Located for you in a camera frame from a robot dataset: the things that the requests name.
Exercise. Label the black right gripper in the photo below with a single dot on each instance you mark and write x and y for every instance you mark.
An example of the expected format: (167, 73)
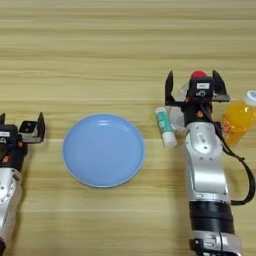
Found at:
(196, 115)

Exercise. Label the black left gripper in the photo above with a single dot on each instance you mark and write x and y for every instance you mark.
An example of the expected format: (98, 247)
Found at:
(13, 158)

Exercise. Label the orange juice bottle white cap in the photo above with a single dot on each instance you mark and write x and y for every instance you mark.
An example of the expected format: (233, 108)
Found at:
(238, 120)

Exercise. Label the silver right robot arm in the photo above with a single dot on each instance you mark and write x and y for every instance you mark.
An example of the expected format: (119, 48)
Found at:
(206, 166)

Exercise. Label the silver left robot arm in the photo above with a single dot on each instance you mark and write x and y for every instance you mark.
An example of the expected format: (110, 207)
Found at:
(8, 206)

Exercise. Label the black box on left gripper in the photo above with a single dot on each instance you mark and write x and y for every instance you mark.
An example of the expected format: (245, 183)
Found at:
(7, 136)

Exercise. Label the green and white glue stick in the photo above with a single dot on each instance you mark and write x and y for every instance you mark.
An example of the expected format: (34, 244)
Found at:
(165, 125)

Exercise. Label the blue round plate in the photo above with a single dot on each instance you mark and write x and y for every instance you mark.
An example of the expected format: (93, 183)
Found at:
(103, 150)

